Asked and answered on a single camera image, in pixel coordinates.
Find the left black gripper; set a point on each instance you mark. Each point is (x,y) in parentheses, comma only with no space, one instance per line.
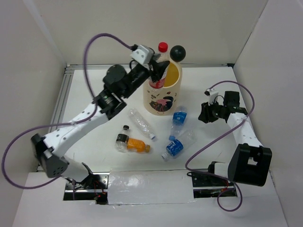
(158,68)

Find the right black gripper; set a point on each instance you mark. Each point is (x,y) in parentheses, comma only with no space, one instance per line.
(205,116)

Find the red label water bottle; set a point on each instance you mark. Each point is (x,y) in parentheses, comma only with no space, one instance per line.
(161,66)

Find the black label small bottle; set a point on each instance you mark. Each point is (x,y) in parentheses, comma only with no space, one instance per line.
(122,139)

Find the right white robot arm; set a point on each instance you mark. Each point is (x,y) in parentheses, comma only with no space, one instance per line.
(251,160)

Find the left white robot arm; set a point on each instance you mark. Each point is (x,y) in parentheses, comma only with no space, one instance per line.
(50,149)

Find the cream bin with black ears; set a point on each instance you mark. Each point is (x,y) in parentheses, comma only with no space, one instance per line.
(161,98)

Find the blue label white cap bottle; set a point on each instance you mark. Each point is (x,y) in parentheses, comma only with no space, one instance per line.
(179,144)

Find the clear unlabeled plastic bottle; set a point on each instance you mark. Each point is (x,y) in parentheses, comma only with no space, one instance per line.
(141,124)

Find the orange juice bottle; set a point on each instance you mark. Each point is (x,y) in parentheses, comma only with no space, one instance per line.
(137,146)

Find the silver foil tape sheet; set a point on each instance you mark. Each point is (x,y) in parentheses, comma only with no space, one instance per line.
(149,187)

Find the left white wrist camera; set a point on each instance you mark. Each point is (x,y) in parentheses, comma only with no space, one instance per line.
(142,54)

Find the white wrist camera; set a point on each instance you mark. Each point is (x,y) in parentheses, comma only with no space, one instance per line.
(142,54)
(212,95)

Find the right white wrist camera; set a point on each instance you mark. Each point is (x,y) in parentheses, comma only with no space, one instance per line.
(212,95)

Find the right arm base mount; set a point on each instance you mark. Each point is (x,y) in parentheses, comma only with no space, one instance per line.
(205,186)

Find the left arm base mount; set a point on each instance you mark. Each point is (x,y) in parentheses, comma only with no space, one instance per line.
(96,192)

